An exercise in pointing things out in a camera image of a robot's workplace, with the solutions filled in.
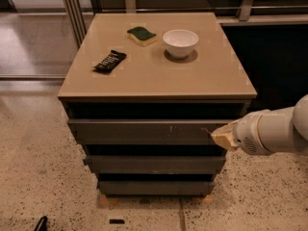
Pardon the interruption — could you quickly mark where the grey drawer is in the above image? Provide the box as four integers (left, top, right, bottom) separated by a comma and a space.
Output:
86, 156, 225, 174
99, 181, 214, 195
68, 119, 230, 145

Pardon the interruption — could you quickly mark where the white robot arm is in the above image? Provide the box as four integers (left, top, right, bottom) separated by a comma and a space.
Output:
211, 95, 308, 156

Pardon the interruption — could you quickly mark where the white ceramic bowl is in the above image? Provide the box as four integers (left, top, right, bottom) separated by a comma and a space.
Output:
163, 29, 199, 59

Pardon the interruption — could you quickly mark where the grey drawer cabinet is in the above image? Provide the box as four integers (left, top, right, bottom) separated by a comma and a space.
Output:
59, 13, 257, 188

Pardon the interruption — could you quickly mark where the grey bottom drawer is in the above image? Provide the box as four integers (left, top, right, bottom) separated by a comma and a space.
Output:
99, 181, 214, 195

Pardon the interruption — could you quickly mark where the black snack bar wrapper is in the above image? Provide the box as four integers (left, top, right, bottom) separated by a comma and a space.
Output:
94, 50, 127, 74

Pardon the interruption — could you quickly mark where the black object on floor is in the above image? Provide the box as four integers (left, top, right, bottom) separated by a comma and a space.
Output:
34, 216, 48, 231

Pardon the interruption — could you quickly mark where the grey middle drawer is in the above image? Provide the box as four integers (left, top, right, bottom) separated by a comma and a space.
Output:
86, 156, 225, 174

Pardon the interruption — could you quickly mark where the grey top drawer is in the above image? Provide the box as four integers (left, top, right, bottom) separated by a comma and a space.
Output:
68, 119, 230, 145

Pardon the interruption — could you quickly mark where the green and yellow sponge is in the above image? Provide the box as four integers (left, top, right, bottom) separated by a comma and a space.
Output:
127, 26, 157, 47

